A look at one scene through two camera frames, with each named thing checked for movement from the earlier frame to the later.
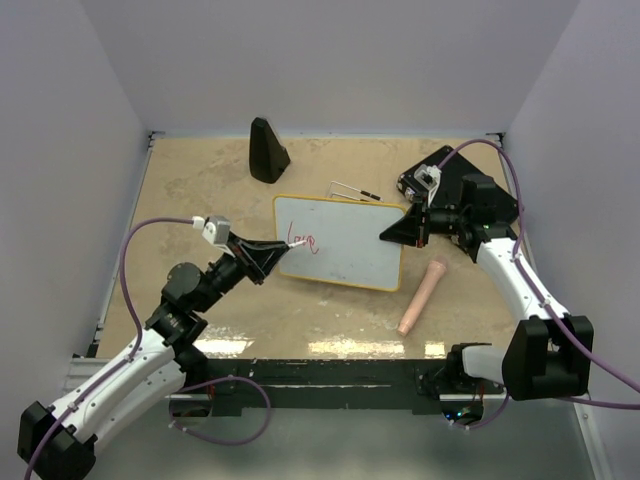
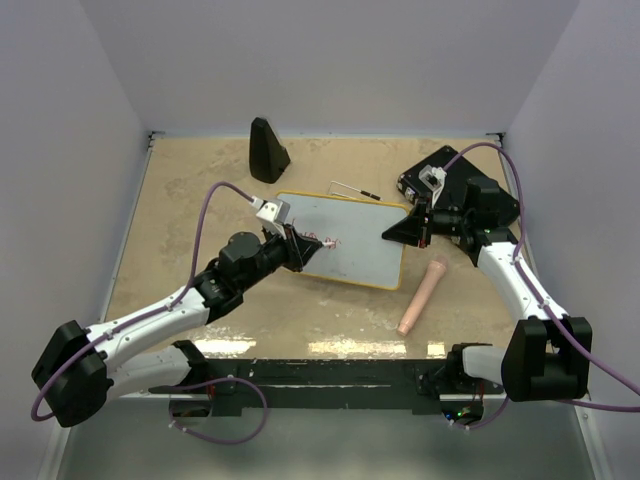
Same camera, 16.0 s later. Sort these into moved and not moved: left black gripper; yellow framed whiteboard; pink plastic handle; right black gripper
Moved: left black gripper
Not moved: pink plastic handle; right black gripper; yellow framed whiteboard
